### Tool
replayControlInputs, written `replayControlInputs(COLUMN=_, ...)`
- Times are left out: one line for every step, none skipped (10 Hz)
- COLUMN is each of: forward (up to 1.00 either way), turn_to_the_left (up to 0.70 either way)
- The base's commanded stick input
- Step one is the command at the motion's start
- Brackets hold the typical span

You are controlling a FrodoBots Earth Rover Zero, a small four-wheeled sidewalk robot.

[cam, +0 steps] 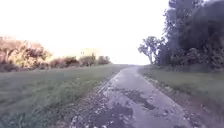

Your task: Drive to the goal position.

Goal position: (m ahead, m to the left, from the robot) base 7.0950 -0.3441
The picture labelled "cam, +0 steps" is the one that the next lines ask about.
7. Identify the sunlit row of trees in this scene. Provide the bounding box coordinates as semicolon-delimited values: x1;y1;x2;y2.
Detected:
0;36;113;73

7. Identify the wide green grass field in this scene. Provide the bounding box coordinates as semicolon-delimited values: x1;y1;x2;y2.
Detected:
0;63;129;128

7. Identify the dark dense wood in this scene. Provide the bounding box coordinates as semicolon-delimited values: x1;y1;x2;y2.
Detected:
137;0;224;70

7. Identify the grass verge strip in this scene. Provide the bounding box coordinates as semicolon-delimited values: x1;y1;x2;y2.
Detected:
137;65;224;128

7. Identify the cracked grey asphalt path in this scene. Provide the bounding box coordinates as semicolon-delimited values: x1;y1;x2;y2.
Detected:
68;65;204;128

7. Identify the pale building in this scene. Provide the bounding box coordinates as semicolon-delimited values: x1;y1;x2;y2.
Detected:
79;48;101;59

